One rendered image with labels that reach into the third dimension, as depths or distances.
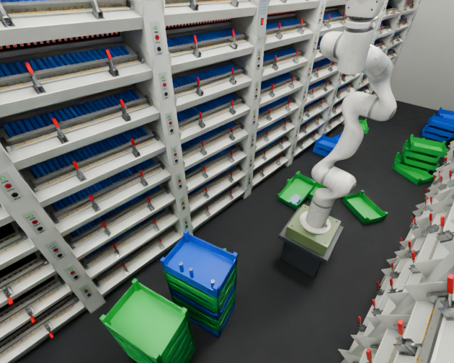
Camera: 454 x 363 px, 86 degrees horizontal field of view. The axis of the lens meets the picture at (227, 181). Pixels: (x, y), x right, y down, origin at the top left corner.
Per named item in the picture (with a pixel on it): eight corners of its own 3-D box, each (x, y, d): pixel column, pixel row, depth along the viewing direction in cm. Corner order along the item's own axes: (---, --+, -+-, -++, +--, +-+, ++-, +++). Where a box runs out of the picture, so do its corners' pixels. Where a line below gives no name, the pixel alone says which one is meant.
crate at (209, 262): (237, 262, 121) (238, 253, 115) (217, 299, 107) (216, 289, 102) (187, 238, 131) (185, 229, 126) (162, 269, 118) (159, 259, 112)
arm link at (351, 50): (350, 21, 79) (380, 24, 74) (342, 62, 89) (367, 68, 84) (336, 29, 76) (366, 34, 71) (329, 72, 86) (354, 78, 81)
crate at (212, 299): (236, 271, 126) (237, 262, 121) (217, 307, 112) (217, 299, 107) (188, 248, 136) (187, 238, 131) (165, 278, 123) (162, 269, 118)
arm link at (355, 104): (331, 193, 129) (304, 178, 138) (339, 189, 137) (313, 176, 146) (380, 96, 107) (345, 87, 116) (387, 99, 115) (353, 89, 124)
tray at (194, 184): (245, 158, 198) (249, 150, 190) (186, 194, 164) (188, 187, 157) (228, 142, 203) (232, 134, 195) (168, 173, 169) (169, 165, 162)
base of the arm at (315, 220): (336, 223, 156) (345, 202, 144) (320, 239, 145) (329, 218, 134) (310, 207, 166) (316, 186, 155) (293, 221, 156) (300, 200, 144)
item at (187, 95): (250, 86, 161) (258, 66, 150) (174, 113, 128) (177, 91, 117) (229, 67, 166) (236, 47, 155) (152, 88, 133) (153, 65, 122)
